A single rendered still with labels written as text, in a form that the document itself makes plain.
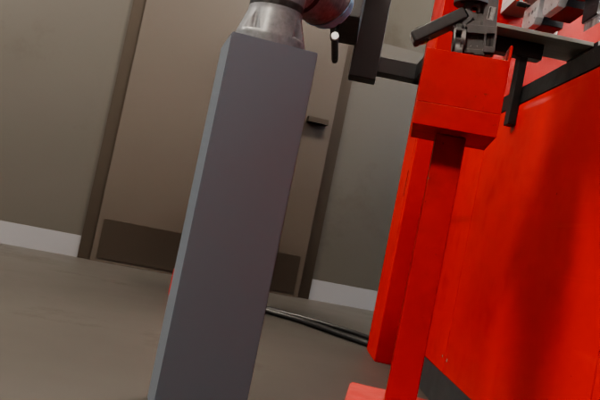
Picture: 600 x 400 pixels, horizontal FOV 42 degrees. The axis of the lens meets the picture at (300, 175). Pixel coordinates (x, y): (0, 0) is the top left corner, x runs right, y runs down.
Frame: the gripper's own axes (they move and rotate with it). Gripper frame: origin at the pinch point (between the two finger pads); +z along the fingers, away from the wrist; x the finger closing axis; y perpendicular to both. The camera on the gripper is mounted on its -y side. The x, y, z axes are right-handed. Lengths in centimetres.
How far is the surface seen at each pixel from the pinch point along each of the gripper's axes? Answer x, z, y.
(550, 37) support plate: 37, -24, 24
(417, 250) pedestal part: 2.3, 30.8, -3.5
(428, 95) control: -4.8, 1.0, -4.7
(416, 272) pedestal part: 2.3, 35.2, -3.2
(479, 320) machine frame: 43, 46, 14
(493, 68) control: -4.9, -5.2, 7.0
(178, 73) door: 267, -52, -140
